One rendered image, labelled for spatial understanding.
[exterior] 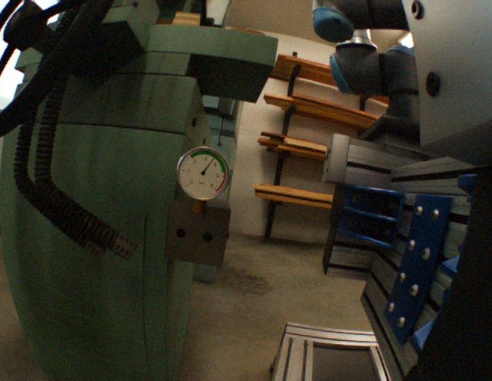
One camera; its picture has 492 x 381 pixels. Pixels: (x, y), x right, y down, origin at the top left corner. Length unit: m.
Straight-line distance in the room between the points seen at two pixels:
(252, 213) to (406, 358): 2.63
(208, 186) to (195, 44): 0.23
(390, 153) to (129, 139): 0.45
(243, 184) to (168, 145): 2.45
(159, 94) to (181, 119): 0.05
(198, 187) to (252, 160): 2.51
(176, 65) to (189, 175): 0.18
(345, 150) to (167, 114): 0.31
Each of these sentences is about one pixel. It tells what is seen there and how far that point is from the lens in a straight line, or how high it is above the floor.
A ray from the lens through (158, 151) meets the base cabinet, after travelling 0.35.
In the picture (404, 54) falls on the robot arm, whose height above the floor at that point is 1.01.
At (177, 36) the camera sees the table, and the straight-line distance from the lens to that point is 0.41.
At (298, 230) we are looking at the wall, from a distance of 2.92.
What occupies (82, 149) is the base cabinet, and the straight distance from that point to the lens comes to 0.41.
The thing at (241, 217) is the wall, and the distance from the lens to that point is 2.80.
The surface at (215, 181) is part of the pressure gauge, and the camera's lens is 0.27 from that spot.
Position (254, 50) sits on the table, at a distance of 0.39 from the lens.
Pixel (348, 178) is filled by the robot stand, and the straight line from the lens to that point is 0.45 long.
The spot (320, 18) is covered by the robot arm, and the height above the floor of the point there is 0.94.
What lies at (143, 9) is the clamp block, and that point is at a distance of 0.43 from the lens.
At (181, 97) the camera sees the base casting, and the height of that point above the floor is 0.76.
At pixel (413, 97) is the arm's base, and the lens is 0.55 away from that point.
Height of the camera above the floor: 0.66
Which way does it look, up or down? 3 degrees down
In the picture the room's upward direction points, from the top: 9 degrees clockwise
